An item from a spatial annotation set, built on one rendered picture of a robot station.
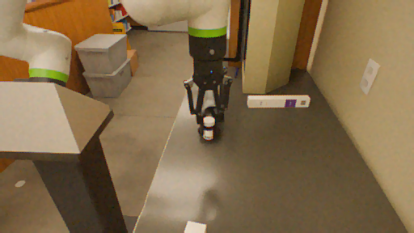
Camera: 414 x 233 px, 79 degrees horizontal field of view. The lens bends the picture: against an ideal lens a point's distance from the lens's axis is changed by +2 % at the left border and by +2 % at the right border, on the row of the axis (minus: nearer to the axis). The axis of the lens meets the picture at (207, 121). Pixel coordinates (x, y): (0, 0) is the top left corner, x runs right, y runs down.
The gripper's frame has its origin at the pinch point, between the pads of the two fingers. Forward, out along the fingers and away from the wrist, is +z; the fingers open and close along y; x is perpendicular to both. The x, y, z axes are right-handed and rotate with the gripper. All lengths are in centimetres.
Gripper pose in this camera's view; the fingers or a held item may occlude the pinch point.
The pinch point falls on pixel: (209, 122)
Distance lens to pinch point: 73.4
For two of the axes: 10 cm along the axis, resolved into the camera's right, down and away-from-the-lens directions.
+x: 2.1, 5.5, -8.1
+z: 0.1, 8.3, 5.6
